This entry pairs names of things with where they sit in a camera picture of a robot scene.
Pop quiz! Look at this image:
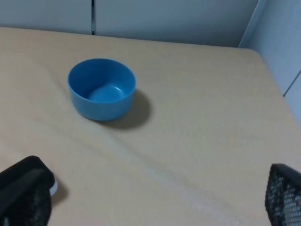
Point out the blue plastic bowl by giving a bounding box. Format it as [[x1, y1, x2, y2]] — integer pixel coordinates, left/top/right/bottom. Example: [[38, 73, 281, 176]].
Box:
[[67, 58, 136, 121]]

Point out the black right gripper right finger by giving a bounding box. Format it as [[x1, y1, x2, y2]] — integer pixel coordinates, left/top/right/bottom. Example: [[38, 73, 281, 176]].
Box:
[[265, 163, 301, 226]]

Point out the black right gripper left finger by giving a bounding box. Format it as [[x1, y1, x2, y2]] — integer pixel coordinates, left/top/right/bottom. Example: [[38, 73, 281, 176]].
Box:
[[0, 156, 55, 226]]

